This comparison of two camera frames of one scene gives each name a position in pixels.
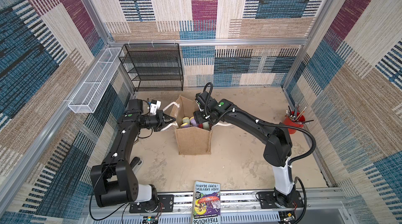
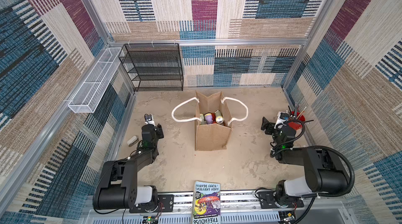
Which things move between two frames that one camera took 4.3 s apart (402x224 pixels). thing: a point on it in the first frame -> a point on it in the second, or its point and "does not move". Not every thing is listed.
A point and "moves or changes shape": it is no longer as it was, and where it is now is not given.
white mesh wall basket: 88,96 does not move
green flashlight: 206,125 moves or changes shape
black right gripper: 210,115 -> 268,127
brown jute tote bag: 192,140 -> 210,136
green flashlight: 186,120 moves or changes shape
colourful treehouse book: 207,207 does not move
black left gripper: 162,117 -> 159,131
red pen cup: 294,119 does not move
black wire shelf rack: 153,66 does not move
